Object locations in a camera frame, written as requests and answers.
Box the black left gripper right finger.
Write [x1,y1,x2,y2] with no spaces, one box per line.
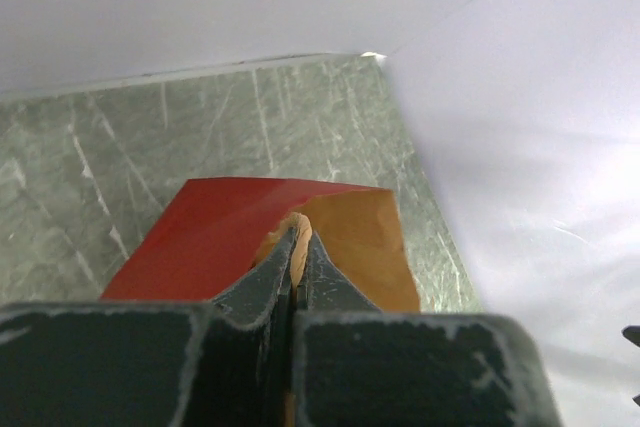
[292,236,561,426]

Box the red paper bag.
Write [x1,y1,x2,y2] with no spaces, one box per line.
[102,177,420,312]

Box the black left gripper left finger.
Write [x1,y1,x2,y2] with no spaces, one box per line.
[1,231,296,426]

